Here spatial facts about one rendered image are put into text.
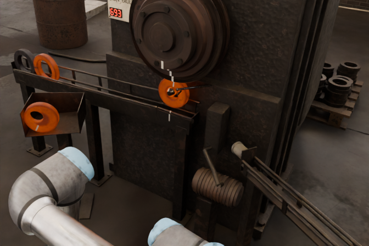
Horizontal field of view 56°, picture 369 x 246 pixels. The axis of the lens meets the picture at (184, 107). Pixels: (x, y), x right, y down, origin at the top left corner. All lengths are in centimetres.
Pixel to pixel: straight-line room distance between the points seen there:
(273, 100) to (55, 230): 105
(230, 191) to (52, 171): 85
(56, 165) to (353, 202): 198
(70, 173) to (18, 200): 14
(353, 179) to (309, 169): 29
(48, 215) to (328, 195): 196
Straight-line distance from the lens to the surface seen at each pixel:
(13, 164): 268
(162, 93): 169
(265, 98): 158
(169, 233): 79
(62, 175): 97
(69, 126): 184
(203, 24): 142
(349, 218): 243
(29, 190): 94
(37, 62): 229
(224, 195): 159
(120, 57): 190
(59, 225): 85
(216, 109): 158
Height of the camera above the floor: 160
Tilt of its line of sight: 31 degrees down
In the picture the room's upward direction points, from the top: 3 degrees clockwise
